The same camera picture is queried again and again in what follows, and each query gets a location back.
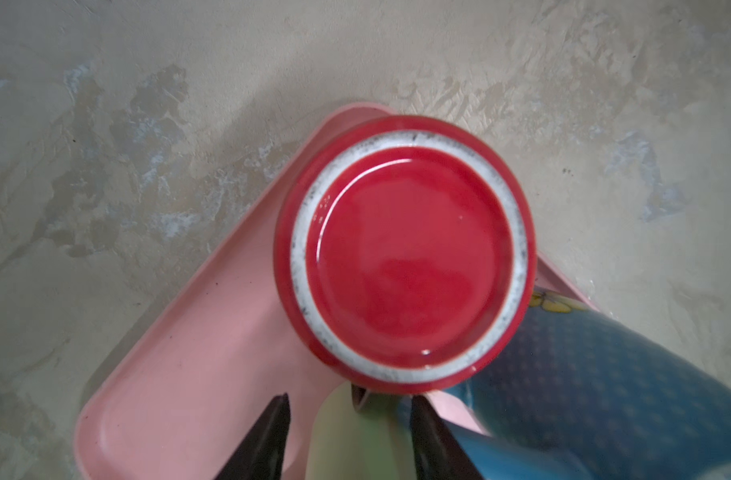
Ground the pink plastic tray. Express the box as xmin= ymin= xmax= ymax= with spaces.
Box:
xmin=74 ymin=103 xmax=587 ymax=479

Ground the blue dotted ceramic mug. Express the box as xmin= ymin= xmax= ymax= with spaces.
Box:
xmin=451 ymin=289 xmax=731 ymax=479

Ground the red ceramic mug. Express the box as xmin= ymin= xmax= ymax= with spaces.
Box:
xmin=273 ymin=115 xmax=537 ymax=394

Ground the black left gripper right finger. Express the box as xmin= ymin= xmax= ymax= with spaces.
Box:
xmin=409 ymin=396 xmax=483 ymax=480

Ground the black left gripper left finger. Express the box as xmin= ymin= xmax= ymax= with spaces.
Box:
xmin=215 ymin=393 xmax=291 ymax=480

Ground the light green ceramic mug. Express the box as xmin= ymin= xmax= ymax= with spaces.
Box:
xmin=304 ymin=382 xmax=417 ymax=479

